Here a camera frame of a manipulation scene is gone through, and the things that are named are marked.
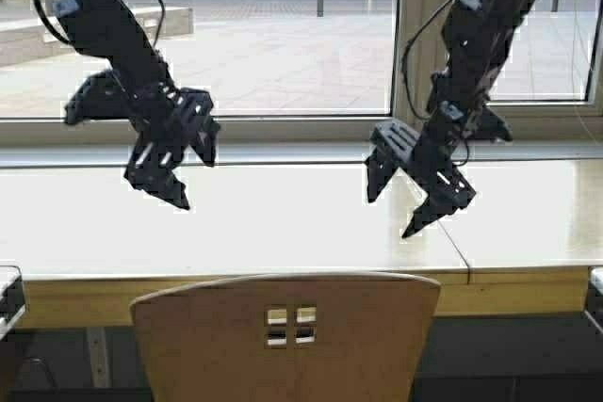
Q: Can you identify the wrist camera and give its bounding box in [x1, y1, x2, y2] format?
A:
[63, 69, 130, 126]
[470, 106, 513, 142]

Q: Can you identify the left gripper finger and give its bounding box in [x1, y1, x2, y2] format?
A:
[190, 113, 221, 167]
[145, 171, 190, 210]

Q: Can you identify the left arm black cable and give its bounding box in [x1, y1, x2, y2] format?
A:
[27, 0, 167, 50]

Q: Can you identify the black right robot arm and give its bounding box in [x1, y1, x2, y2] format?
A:
[365, 0, 536, 238]

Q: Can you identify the long wooden window counter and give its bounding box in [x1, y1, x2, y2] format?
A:
[1, 159, 602, 328]

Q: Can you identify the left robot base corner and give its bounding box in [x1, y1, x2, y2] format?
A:
[1, 263, 27, 340]

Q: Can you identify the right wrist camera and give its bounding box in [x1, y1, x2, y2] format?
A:
[470, 106, 513, 142]

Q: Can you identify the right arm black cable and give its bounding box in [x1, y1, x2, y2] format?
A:
[400, 0, 496, 172]

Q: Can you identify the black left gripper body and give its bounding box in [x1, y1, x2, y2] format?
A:
[123, 82, 214, 194]

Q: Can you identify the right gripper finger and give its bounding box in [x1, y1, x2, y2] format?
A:
[401, 196, 452, 239]
[365, 148, 399, 203]

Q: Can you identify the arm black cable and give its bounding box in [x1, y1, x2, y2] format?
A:
[27, 0, 167, 50]
[400, 0, 496, 172]

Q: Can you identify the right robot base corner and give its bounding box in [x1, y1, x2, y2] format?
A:
[583, 266, 603, 333]

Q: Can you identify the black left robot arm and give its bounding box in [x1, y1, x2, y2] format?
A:
[55, 0, 220, 210]

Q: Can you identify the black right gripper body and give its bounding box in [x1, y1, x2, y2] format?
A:
[369, 101, 476, 214]

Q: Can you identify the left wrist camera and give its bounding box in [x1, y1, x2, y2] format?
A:
[63, 69, 130, 126]

